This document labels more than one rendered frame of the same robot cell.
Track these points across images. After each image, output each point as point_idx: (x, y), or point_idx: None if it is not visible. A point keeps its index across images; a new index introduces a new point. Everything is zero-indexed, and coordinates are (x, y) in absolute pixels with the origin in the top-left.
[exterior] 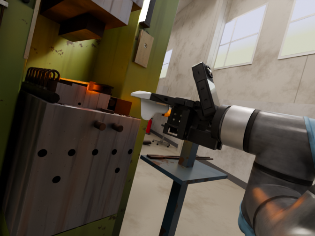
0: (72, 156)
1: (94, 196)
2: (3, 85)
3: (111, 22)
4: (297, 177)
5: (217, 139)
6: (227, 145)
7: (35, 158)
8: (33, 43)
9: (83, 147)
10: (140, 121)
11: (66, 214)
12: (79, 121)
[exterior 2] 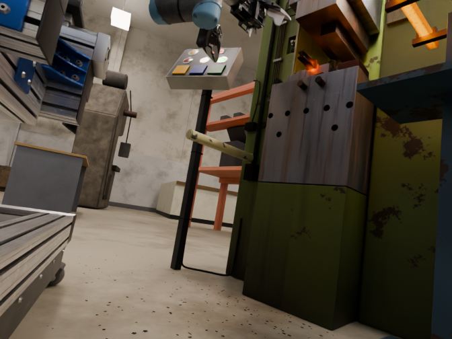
0: (288, 116)
1: (311, 154)
2: None
3: (333, 14)
4: None
5: (231, 7)
6: (229, 3)
7: (267, 119)
8: None
9: (295, 108)
10: (357, 67)
11: (287, 165)
12: (290, 89)
